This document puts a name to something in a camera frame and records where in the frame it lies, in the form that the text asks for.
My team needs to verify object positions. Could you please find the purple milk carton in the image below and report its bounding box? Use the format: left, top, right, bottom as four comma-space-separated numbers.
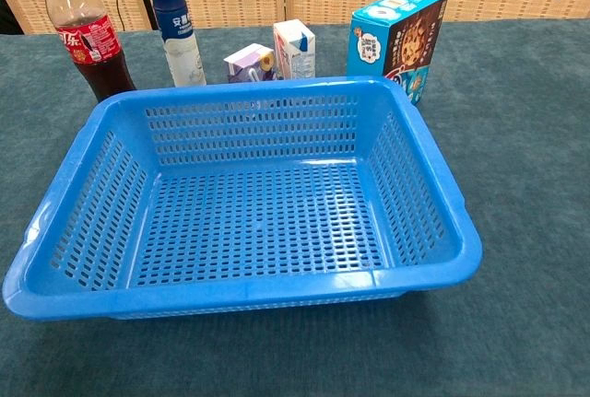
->
223, 42, 283, 85

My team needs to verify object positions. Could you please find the white milk carton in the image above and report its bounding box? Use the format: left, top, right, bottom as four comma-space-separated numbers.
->
272, 19, 317, 81

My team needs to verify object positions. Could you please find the blue cookie box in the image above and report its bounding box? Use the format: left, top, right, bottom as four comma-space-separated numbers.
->
346, 0, 450, 106

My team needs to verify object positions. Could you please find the white bottle blue cap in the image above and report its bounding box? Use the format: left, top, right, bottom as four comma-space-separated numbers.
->
145, 0, 207, 88

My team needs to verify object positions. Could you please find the cola bottle red cap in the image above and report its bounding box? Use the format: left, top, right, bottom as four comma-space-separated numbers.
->
32, 0, 137, 103

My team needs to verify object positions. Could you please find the blue plastic perforated basket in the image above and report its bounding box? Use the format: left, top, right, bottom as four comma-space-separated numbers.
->
2, 75, 484, 322

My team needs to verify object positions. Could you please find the teal carpet table cloth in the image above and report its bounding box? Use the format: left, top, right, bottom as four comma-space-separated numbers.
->
0, 18, 590, 397

